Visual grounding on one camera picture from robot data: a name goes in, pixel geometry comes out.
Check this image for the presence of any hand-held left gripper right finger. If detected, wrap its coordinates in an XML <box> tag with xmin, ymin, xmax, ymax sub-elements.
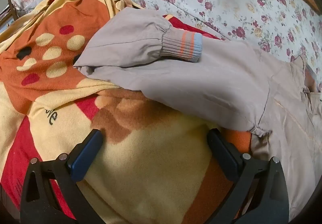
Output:
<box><xmin>207</xmin><ymin>128</ymin><xmax>290</xmax><ymax>224</ymax></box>

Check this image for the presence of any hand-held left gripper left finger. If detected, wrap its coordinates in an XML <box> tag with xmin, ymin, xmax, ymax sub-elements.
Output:
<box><xmin>20</xmin><ymin>129</ymin><xmax>106</xmax><ymax>224</ymax></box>

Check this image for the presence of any beige jacket with striped cuffs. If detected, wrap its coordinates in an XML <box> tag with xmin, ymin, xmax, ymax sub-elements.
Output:
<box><xmin>73</xmin><ymin>8</ymin><xmax>322</xmax><ymax>222</ymax></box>

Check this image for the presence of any orange yellow red printed blanket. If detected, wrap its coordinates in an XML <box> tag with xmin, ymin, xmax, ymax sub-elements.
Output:
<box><xmin>0</xmin><ymin>0</ymin><xmax>252</xmax><ymax>224</ymax></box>

